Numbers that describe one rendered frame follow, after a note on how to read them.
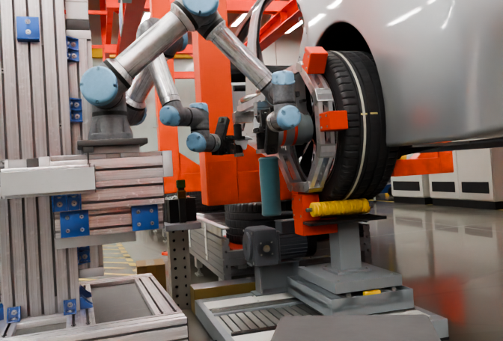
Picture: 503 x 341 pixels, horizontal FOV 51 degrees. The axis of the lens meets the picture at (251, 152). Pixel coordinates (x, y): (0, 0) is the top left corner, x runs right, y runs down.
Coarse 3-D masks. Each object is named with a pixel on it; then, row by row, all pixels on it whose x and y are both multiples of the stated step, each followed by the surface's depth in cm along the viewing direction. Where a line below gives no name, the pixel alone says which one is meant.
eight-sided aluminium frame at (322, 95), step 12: (300, 72) 214; (312, 84) 204; (324, 84) 205; (312, 96) 204; (324, 96) 200; (324, 108) 204; (324, 144) 199; (288, 156) 246; (324, 156) 201; (312, 168) 208; (324, 168) 207; (288, 180) 235; (300, 180) 235; (312, 180) 209; (324, 180) 211; (312, 192) 217
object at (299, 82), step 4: (296, 76) 224; (300, 76) 224; (296, 80) 223; (300, 80) 224; (296, 84) 223; (300, 84) 224; (304, 84) 224; (296, 88) 223; (300, 88) 224; (304, 88) 224; (300, 92) 224; (304, 92) 224; (300, 96) 224; (304, 96) 224; (296, 100) 223; (296, 104) 223; (300, 104) 223; (304, 104) 224; (300, 108) 223; (304, 108) 224; (300, 112) 223; (304, 112) 224
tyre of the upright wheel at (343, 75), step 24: (336, 72) 203; (360, 72) 205; (336, 96) 202; (360, 120) 198; (384, 120) 200; (360, 144) 199; (384, 144) 201; (336, 168) 206; (384, 168) 207; (336, 192) 210; (360, 192) 213
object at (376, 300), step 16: (288, 288) 248; (304, 288) 229; (320, 288) 224; (384, 288) 216; (400, 288) 220; (320, 304) 212; (336, 304) 202; (352, 304) 204; (368, 304) 206; (384, 304) 208; (400, 304) 210
